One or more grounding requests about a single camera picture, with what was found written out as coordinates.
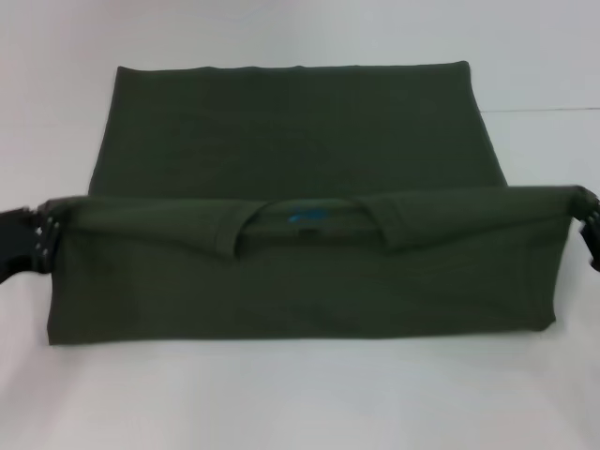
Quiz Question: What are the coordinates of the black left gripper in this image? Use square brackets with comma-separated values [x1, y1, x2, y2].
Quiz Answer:
[0, 196, 76, 285]

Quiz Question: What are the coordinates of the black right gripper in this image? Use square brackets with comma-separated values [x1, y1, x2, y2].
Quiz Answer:
[567, 185, 600, 274]

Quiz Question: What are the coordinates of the dark green FREE! t-shirt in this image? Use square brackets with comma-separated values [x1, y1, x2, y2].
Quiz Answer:
[44, 59, 578, 349]

